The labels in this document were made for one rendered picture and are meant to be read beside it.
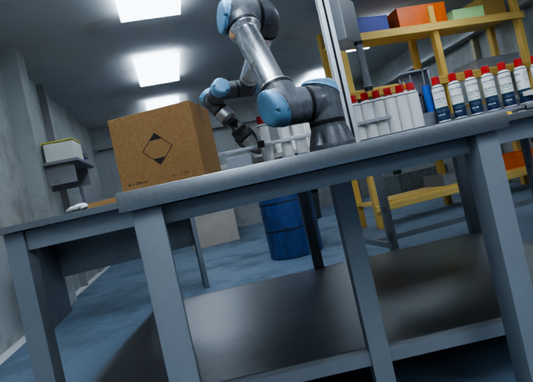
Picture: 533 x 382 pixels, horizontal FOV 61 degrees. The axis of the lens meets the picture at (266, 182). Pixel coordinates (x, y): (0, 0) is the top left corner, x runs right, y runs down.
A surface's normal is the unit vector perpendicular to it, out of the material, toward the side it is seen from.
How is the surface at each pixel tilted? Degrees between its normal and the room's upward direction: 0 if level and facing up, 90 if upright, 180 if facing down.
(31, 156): 90
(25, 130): 90
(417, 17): 90
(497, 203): 90
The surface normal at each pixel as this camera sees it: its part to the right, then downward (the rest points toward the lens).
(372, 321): 0.01, -0.01
